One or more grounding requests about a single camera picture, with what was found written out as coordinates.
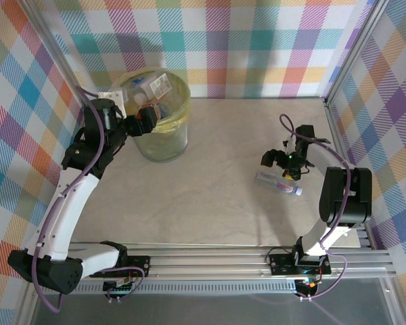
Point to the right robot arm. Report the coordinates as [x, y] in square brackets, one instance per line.
[345, 196]

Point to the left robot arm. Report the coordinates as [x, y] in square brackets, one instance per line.
[71, 203]

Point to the translucent green waste bin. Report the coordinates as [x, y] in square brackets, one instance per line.
[162, 145]

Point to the yellow plastic bin liner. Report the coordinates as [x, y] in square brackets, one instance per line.
[182, 111]

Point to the clear bottle pink label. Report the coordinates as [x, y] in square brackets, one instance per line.
[279, 184]

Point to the green controller board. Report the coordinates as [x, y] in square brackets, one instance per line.
[116, 289]

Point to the grey metal panel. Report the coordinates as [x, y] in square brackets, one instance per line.
[206, 309]

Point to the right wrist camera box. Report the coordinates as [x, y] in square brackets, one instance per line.
[291, 145]

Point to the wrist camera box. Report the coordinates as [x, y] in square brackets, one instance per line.
[113, 100]
[291, 145]

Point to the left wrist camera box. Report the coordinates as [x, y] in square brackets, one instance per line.
[113, 100]

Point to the aluminium frame side rail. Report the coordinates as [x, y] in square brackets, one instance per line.
[54, 230]
[340, 135]

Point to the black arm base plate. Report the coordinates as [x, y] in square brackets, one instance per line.
[140, 265]
[281, 264]

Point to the aluminium frame post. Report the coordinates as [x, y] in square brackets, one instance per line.
[59, 44]
[355, 50]

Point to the aluminium mounting rail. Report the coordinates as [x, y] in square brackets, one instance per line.
[206, 262]

